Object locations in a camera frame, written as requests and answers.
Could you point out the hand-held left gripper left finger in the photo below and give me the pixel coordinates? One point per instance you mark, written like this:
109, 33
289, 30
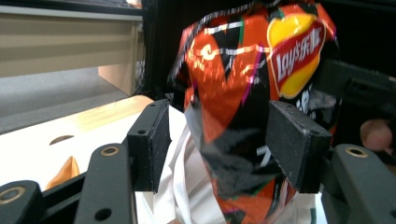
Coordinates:
151, 146

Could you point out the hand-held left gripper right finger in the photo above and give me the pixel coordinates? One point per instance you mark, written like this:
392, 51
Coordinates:
295, 146

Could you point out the white tote bag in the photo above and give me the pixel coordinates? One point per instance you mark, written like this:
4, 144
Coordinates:
186, 193

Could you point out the orange black chips bag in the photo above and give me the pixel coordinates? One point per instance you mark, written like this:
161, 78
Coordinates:
230, 87

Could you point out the beige wooden shelf unit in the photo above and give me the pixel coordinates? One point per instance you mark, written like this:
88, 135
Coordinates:
46, 46

